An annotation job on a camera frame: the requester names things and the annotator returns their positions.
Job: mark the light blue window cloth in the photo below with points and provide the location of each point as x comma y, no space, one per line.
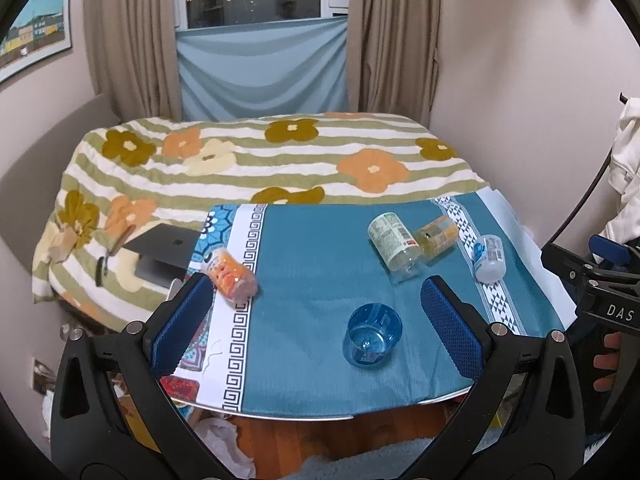
260,70

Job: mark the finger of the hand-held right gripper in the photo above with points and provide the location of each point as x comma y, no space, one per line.
607,249
565,260

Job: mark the dark small device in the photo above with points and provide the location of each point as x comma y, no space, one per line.
102,271

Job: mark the blue plastic cup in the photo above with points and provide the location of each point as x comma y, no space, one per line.
372,335

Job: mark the person's right hand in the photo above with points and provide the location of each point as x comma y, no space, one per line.
607,360

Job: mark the grey padded headboard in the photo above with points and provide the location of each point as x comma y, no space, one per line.
35,160

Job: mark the grey laptop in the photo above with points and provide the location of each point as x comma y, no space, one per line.
160,255

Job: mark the teal patterned tablecloth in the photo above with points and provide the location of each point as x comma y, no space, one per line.
310,285

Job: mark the framed wall picture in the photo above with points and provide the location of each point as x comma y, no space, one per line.
35,30

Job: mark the orange patterned plastic cup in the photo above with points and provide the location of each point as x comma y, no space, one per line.
232,275

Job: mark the light blue rug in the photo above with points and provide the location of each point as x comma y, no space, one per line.
350,462

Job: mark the white plastic bag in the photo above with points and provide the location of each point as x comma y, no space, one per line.
222,442

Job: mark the clear bottle green white label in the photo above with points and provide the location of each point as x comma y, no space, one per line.
395,245

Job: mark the clear bottle orange label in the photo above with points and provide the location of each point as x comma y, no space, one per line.
437,235

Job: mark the white clothing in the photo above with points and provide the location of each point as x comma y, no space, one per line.
627,170

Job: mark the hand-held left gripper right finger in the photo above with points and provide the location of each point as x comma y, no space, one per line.
452,330

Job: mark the beige curtain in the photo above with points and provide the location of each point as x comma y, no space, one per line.
132,35
395,35

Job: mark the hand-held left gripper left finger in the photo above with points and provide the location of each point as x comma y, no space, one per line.
182,325

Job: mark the striped floral blanket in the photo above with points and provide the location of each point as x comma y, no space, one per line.
250,160

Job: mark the white bottle blue label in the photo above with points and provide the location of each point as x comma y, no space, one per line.
487,257

